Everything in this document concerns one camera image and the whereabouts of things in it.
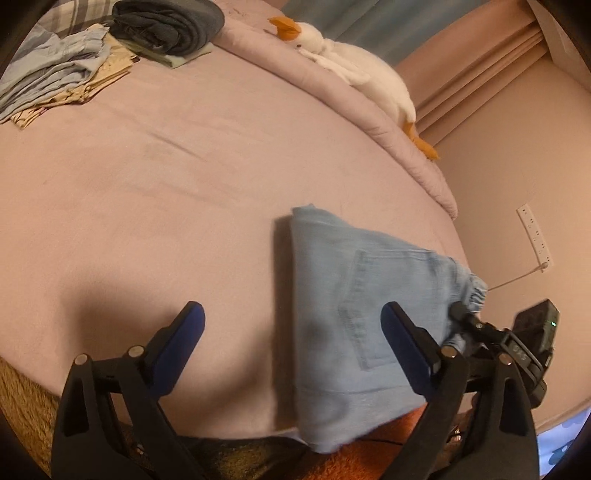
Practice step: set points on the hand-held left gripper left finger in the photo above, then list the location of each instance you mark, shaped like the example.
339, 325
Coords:
182, 350

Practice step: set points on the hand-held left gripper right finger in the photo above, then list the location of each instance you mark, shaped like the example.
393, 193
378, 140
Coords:
406, 350

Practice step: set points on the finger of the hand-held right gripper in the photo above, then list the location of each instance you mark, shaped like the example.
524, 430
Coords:
478, 325

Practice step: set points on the light blue denim pants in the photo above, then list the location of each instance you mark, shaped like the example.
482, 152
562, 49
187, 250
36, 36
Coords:
351, 300

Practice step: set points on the dark grey folded pants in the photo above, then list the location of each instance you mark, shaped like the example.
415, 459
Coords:
175, 23

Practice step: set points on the white power strip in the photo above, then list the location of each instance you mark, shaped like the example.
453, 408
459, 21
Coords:
533, 230

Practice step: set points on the orange cloth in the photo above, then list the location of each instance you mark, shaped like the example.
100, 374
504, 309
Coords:
369, 461

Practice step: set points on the blue and white printed cloth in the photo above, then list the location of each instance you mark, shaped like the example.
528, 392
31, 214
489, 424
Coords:
558, 447

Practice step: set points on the dark olive cloth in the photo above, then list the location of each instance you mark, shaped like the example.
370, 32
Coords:
249, 457

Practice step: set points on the brown woven rug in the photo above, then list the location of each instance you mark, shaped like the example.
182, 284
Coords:
27, 406

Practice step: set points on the pink curtain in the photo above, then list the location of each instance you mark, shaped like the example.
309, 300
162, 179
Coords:
466, 69

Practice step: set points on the white goose plush toy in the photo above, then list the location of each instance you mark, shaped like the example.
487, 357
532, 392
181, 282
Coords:
364, 69

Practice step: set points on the green folded cloth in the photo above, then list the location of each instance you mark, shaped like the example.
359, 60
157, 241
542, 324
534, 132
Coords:
180, 60

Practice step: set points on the beige printed folded cloth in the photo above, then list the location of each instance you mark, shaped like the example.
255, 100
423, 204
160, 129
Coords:
106, 69

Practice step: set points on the light blue folded shirt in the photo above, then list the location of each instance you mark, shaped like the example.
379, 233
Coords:
51, 74

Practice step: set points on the pink quilt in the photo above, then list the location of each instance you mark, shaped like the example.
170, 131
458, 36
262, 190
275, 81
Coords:
277, 50

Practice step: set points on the blue curtain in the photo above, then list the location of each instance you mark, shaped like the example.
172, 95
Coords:
369, 23

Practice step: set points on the plaid blanket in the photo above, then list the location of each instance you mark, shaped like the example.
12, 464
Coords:
78, 9

